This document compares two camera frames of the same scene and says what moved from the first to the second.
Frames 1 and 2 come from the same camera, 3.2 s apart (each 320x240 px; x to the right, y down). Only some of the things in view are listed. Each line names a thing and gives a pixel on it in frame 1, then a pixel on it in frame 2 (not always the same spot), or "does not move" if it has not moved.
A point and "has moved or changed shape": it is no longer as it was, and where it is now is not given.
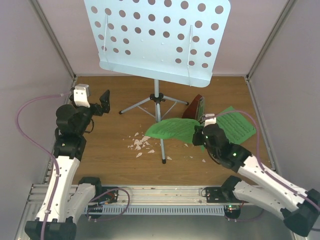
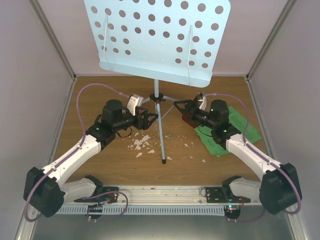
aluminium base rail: (135, 195) does not move
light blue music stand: (176, 40) does not move
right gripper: (196, 141) → (190, 104)
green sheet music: (180, 129) has moved or changed shape
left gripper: (104, 104) → (145, 125)
